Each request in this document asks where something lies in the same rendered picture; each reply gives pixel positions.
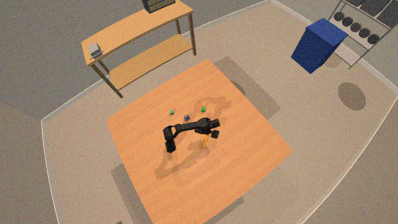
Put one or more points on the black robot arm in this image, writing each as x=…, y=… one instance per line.
x=204, y=124

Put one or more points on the orange bar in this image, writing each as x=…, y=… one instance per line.
x=204, y=141

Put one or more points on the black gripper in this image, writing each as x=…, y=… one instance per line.
x=214, y=133

